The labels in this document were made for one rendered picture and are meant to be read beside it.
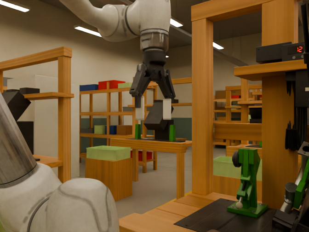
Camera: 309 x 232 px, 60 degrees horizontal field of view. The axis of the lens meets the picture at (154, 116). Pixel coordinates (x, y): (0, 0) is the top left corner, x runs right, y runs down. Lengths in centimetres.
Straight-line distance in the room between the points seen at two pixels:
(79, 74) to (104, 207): 864
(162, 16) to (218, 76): 1117
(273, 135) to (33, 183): 103
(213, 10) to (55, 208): 127
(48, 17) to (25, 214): 832
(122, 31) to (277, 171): 93
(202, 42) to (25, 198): 118
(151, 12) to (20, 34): 753
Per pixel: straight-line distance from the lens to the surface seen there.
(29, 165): 74
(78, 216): 59
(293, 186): 99
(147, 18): 85
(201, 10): 161
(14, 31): 823
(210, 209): 128
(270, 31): 142
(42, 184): 73
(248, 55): 1170
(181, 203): 142
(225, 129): 154
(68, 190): 61
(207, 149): 151
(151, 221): 113
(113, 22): 92
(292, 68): 123
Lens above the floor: 131
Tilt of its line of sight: level
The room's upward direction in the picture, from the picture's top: straight up
